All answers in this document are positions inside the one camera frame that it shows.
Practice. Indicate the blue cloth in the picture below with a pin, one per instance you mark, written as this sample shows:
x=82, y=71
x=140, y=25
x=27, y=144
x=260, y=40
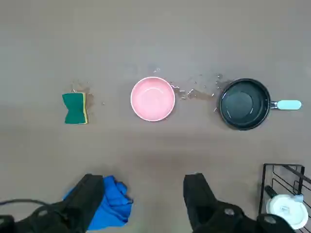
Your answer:
x=113, y=206

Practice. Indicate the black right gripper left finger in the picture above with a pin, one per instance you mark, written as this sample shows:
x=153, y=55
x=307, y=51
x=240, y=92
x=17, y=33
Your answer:
x=80, y=204

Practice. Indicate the green and yellow sponge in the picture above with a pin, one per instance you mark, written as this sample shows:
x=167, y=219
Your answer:
x=74, y=108

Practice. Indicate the pink bowl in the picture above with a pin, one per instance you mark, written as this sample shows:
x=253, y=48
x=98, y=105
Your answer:
x=153, y=99

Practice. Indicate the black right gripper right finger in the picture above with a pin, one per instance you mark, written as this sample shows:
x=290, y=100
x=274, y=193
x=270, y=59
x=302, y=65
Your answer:
x=201, y=201

